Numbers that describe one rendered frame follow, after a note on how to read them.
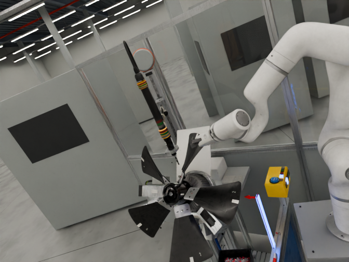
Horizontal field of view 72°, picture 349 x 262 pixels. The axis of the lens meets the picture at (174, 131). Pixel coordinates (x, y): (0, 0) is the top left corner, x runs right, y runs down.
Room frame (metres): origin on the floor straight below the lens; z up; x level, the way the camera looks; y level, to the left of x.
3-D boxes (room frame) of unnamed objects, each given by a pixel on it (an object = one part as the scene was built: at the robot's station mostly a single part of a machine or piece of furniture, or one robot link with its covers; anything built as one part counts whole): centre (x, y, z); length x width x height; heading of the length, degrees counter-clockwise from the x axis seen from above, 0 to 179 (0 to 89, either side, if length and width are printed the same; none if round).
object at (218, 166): (1.65, -0.17, 0.92); 0.17 x 0.16 x 0.11; 141
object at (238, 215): (1.58, -0.21, 0.42); 0.04 x 0.04 x 0.83; 51
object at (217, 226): (1.07, -0.01, 0.98); 0.20 x 0.16 x 0.20; 141
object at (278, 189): (1.08, -0.42, 1.02); 0.16 x 0.10 x 0.11; 141
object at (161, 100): (1.70, 0.01, 1.55); 0.10 x 0.07 x 0.08; 176
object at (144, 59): (1.80, 0.00, 1.88); 0.17 x 0.15 x 0.16; 51
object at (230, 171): (1.58, -0.21, 0.85); 0.36 x 0.24 x 0.03; 51
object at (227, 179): (1.48, -0.25, 0.87); 0.15 x 0.09 x 0.02; 55
